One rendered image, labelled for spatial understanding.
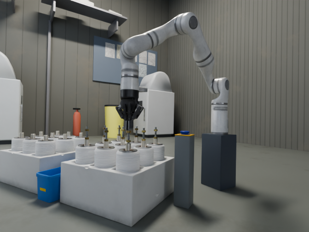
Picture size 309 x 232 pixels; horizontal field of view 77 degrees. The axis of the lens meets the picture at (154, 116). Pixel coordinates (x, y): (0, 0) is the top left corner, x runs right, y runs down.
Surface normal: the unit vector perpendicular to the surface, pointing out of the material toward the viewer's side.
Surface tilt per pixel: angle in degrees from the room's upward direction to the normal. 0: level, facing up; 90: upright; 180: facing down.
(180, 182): 90
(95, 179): 90
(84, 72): 90
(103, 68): 90
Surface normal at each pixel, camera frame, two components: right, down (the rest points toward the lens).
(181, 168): -0.47, -0.02
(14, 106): 0.51, 0.00
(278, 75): -0.83, -0.03
